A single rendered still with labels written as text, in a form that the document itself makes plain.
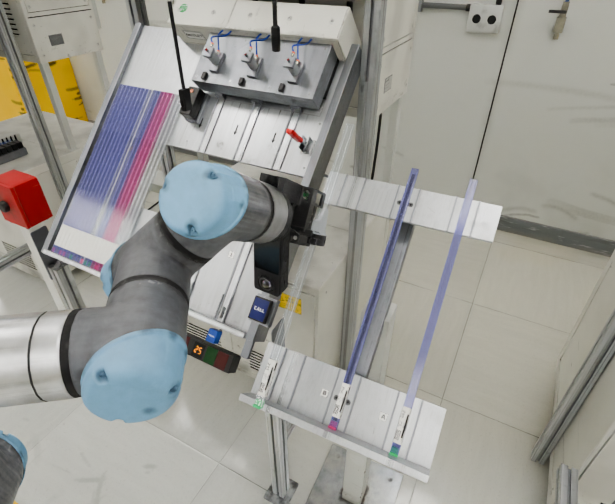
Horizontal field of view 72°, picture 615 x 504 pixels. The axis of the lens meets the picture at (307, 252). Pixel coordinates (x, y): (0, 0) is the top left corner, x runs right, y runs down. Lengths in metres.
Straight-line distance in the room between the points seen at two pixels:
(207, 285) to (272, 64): 0.53
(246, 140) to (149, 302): 0.74
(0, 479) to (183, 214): 0.58
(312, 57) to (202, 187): 0.69
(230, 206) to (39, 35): 1.86
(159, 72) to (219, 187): 0.97
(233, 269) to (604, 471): 1.04
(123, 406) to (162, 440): 1.33
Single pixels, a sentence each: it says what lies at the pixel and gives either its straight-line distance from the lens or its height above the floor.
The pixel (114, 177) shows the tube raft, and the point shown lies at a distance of 1.27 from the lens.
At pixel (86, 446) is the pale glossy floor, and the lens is 1.79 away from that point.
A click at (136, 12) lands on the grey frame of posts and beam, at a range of 1.50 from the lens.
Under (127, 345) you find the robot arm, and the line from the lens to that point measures 0.36.
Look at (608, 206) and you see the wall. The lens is 2.75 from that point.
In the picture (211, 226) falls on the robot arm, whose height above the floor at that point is 1.20.
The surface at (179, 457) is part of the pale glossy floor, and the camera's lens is 1.66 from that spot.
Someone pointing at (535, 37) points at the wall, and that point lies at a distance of 2.49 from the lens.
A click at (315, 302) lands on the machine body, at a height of 0.57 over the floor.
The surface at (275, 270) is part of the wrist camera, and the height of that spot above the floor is 1.04.
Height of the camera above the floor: 1.41
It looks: 36 degrees down
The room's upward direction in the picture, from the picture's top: straight up
